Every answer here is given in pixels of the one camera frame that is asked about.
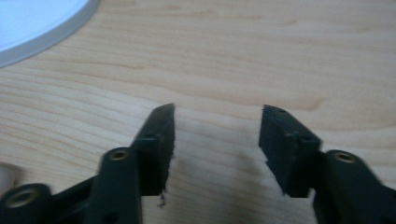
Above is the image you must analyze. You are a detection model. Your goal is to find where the small white object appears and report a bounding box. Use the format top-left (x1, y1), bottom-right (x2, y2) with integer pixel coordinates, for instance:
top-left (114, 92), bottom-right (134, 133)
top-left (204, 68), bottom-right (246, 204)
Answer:
top-left (0, 162), bottom-right (23, 196)

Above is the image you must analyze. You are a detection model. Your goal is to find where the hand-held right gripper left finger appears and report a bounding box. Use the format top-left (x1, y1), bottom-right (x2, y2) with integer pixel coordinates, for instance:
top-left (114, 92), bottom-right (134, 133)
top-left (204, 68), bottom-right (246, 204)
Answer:
top-left (84, 103), bottom-right (176, 224)

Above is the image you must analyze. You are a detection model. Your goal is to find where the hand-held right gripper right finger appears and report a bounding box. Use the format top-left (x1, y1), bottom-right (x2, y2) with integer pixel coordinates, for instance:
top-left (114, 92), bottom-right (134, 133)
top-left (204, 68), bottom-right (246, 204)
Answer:
top-left (258, 105), bottom-right (396, 224)

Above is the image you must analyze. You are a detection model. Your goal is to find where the white round plate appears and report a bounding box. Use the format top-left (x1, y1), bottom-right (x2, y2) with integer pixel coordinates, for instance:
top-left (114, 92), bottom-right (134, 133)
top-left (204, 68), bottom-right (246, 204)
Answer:
top-left (0, 0), bottom-right (101, 69)

